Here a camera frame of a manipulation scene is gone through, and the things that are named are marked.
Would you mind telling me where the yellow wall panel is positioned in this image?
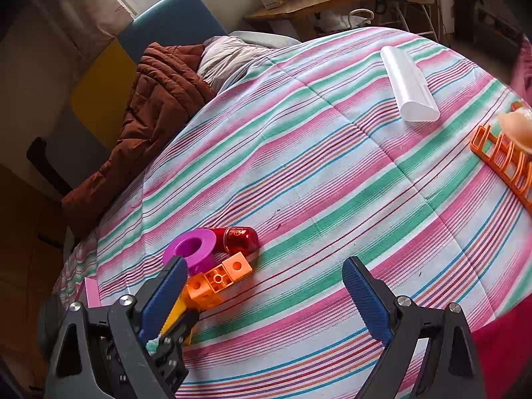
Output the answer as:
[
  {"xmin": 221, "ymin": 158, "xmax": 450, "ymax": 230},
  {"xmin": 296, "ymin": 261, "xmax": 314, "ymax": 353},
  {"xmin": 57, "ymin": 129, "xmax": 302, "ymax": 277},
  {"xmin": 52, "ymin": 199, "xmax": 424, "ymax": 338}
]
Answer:
[{"xmin": 69, "ymin": 42, "xmax": 139, "ymax": 151}]

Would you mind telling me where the pale pink pillow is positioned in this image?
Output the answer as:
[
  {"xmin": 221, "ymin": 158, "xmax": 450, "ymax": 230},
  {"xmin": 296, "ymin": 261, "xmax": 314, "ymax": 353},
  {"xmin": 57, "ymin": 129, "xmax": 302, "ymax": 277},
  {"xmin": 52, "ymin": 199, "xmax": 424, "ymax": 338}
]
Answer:
[{"xmin": 197, "ymin": 36, "xmax": 272, "ymax": 92}]

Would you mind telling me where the red cloth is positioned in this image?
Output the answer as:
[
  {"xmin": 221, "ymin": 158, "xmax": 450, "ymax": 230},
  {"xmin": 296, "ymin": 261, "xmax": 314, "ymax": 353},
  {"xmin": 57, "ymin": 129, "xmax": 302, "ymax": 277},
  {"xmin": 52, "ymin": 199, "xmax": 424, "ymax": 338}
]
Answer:
[{"xmin": 420, "ymin": 303, "xmax": 532, "ymax": 399}]

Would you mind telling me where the pink box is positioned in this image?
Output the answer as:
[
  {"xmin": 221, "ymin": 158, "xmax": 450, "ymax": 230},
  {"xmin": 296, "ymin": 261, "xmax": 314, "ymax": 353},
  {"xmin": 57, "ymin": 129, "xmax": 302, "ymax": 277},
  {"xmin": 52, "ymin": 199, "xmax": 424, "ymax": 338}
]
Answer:
[{"xmin": 85, "ymin": 277, "xmax": 101, "ymax": 308}]

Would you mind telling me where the pink cloth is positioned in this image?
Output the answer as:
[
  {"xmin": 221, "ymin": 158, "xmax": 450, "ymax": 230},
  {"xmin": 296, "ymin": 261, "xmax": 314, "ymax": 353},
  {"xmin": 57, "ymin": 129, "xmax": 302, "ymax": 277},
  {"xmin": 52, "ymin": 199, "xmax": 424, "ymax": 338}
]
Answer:
[{"xmin": 509, "ymin": 35, "xmax": 532, "ymax": 105}]

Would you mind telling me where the white bag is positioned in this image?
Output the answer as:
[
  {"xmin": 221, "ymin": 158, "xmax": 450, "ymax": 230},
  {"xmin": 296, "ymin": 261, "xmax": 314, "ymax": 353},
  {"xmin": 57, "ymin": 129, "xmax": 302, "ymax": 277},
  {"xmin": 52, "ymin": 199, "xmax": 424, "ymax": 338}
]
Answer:
[{"xmin": 315, "ymin": 8, "xmax": 375, "ymax": 36}]

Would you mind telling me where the blue headboard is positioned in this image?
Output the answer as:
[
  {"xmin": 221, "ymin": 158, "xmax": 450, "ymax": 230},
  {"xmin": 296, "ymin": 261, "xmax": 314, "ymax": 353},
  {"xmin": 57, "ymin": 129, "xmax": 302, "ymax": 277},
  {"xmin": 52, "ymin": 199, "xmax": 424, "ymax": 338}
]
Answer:
[{"xmin": 117, "ymin": 0, "xmax": 229, "ymax": 66}]

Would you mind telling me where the purple plastic ring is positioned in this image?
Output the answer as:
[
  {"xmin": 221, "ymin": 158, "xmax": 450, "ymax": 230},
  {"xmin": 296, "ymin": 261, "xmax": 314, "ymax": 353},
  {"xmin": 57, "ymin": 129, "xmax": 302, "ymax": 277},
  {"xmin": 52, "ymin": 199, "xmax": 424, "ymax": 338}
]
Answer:
[{"xmin": 162, "ymin": 228, "xmax": 217, "ymax": 277}]

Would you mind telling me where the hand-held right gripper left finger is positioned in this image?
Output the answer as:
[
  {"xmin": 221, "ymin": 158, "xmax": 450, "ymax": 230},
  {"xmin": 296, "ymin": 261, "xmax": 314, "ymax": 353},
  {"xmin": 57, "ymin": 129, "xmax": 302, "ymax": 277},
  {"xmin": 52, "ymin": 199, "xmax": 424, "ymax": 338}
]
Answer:
[{"xmin": 45, "ymin": 256, "xmax": 190, "ymax": 399}]

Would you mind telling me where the striped blanket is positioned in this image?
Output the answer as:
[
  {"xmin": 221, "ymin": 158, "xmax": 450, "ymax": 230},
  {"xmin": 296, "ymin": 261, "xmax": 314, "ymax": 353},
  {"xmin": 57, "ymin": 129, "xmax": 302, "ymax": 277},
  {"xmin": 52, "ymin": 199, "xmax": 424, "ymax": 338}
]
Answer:
[{"xmin": 54, "ymin": 26, "xmax": 532, "ymax": 399}]

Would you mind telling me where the white translucent plastic case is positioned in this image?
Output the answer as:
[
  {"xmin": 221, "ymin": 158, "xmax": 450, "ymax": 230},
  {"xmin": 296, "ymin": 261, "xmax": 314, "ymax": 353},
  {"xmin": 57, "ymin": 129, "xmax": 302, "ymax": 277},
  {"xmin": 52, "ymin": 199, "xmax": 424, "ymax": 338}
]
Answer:
[{"xmin": 380, "ymin": 46, "xmax": 441, "ymax": 123}]

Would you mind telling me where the yellow plastic piece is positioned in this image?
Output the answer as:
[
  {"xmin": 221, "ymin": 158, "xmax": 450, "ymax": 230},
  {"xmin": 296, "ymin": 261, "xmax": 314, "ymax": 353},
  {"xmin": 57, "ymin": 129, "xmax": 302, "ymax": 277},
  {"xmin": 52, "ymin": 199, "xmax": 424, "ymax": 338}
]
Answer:
[{"xmin": 161, "ymin": 296, "xmax": 195, "ymax": 345}]

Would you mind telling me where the brown quilt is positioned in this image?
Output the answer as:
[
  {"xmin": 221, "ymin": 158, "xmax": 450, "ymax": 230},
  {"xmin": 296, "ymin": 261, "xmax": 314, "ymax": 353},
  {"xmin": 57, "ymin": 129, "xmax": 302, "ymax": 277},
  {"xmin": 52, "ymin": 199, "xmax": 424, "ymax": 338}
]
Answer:
[{"xmin": 62, "ymin": 42, "xmax": 217, "ymax": 234}]

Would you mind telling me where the wooden desk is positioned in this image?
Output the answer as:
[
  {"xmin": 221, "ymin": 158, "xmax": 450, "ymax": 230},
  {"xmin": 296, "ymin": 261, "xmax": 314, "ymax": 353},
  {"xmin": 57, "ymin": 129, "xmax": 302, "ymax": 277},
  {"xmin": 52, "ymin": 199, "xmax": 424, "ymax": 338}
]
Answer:
[{"xmin": 244, "ymin": 0, "xmax": 378, "ymax": 41}]

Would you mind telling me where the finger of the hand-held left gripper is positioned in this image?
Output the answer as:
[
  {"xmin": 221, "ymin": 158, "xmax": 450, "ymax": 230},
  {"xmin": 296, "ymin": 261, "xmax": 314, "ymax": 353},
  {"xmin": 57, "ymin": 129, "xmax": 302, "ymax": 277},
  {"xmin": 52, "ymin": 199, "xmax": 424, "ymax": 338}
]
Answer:
[{"xmin": 161, "ymin": 309, "xmax": 200, "ymax": 345}]

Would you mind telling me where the peach round toy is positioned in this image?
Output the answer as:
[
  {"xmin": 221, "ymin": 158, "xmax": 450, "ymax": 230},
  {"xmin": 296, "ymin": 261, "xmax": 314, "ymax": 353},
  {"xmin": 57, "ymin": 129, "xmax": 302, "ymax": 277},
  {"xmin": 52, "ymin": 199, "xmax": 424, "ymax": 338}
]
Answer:
[{"xmin": 497, "ymin": 108, "xmax": 532, "ymax": 151}]

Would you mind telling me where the orange building block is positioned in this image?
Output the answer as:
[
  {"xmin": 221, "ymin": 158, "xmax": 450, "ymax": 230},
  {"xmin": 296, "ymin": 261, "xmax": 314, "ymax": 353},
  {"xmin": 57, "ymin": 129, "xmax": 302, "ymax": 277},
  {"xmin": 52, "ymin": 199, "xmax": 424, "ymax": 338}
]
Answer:
[{"xmin": 185, "ymin": 252, "xmax": 253, "ymax": 311}]

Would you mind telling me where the orange plastic rack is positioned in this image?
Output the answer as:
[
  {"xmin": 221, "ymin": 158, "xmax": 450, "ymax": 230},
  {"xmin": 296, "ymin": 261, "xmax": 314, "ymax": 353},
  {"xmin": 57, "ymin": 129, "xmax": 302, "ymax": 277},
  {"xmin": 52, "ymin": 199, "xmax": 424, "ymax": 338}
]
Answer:
[{"xmin": 469, "ymin": 125, "xmax": 532, "ymax": 209}]

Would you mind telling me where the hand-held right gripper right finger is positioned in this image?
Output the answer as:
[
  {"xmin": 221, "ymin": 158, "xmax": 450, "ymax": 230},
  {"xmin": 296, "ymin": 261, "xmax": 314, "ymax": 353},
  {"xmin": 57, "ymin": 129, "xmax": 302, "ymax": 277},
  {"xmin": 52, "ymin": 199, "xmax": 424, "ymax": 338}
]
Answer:
[{"xmin": 341, "ymin": 256, "xmax": 487, "ymax": 399}]

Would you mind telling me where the red shiny capsule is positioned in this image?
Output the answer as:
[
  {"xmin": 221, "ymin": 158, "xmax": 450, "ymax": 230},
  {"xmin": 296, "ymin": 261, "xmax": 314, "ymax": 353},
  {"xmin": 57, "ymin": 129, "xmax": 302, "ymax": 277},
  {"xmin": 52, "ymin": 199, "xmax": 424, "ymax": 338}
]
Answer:
[{"xmin": 205, "ymin": 226, "xmax": 259, "ymax": 255}]

